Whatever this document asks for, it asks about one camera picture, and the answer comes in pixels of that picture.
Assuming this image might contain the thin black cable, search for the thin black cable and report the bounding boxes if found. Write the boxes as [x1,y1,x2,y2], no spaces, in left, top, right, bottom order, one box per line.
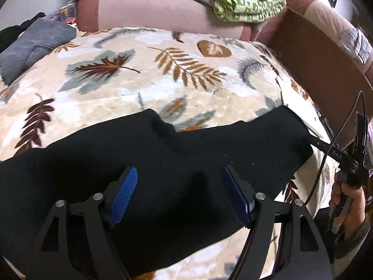
[305,90,366,206]

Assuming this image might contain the pink brown bolster cushion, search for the pink brown bolster cushion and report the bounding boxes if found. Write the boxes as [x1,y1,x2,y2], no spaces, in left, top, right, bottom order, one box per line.
[76,0,373,76]

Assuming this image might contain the person's right forearm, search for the person's right forearm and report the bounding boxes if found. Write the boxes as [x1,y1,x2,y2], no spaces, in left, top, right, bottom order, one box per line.
[332,217,373,280]

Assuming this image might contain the white quilted cloth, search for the white quilted cloth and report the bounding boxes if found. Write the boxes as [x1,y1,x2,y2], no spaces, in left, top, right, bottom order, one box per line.
[340,26,373,65]

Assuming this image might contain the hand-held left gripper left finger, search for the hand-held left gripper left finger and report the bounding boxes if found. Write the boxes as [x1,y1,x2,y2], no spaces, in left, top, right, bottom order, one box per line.
[25,166,139,280]

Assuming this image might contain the leaf print blanket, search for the leaf print blanket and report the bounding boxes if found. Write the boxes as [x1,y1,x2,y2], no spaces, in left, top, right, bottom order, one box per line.
[0,27,334,280]

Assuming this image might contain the person's right hand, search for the person's right hand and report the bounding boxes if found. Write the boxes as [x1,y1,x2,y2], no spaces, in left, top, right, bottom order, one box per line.
[329,171,367,234]

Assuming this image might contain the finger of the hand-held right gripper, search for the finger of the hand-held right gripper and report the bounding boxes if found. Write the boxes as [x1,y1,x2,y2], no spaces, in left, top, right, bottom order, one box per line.
[308,135,343,164]

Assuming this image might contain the brown cardboard box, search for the brown cardboard box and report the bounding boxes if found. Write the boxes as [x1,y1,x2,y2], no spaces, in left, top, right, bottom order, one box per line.
[266,7,373,150]

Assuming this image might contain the grey folded pants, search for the grey folded pants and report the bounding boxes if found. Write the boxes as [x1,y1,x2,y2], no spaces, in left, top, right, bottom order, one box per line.
[0,17,78,86]

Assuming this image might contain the colourful printed packet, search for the colourful printed packet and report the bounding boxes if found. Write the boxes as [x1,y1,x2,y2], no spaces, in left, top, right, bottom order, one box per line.
[54,1,78,24]

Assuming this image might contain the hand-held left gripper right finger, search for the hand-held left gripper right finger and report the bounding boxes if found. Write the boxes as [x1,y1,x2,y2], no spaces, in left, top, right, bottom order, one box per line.
[221,165,335,280]

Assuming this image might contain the black crumpled cloth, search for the black crumpled cloth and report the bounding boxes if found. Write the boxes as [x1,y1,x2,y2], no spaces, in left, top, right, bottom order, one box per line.
[0,12,46,53]

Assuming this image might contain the black pants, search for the black pants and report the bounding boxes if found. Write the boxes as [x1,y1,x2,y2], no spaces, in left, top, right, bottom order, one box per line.
[0,106,314,277]

